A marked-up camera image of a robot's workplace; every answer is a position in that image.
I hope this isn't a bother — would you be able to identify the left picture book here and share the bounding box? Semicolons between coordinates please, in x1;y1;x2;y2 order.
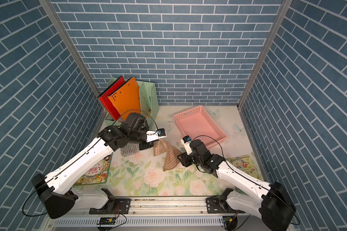
74;154;112;186

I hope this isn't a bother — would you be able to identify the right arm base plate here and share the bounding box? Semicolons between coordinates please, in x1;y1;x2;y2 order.
205;196;236;214

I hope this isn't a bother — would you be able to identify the white perforated cable duct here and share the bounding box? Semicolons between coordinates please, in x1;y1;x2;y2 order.
54;216;223;228

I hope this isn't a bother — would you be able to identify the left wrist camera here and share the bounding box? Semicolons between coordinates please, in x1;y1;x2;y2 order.
146;128;167;142

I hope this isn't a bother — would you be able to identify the small black controller box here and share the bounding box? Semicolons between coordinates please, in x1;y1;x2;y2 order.
97;217;116;226

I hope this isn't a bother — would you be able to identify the aluminium corner post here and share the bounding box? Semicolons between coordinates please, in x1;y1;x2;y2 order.
238;0;292;110
39;0;100;97

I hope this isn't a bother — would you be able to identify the aluminium frame rail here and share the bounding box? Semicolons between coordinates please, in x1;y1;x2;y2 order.
47;196;287;217

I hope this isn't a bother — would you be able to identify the picture book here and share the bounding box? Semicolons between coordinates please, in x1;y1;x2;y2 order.
226;155;263;180
74;154;112;186

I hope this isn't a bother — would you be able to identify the pink plastic basket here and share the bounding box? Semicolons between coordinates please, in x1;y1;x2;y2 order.
173;105;227;149

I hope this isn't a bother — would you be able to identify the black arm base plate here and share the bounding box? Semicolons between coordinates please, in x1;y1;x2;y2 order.
89;198;132;215

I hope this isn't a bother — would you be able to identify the right picture book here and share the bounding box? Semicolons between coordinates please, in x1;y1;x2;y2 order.
226;155;263;180

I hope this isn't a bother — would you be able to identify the red file folder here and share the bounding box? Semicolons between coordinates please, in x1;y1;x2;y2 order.
97;75;126;121

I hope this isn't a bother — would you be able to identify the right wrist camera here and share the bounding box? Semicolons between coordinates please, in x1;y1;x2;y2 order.
181;136;192;155

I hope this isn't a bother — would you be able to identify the grey striped dishcloth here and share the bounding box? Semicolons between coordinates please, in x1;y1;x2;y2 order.
121;143;140;157

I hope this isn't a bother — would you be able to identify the aluminium corner post right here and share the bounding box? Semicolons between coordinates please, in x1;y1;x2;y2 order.
238;0;292;110

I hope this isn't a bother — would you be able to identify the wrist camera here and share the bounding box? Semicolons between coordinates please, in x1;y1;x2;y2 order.
181;136;192;155
146;128;167;142

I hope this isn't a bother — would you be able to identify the green plastic file rack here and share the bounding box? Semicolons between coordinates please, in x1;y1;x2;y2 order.
98;76;159;127

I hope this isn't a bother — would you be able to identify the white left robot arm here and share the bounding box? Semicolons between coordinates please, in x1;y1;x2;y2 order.
31;113;166;219

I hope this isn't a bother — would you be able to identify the orange file folder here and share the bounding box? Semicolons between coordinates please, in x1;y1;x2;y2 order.
108;77;141;120

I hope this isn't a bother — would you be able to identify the brown striped dishcloth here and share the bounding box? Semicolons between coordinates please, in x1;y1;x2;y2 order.
153;139;182;171

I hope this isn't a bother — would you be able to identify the aluminium corner post left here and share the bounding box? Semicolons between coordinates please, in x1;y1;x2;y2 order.
39;0;100;97

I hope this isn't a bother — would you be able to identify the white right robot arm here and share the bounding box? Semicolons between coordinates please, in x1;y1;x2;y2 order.
178;136;296;231

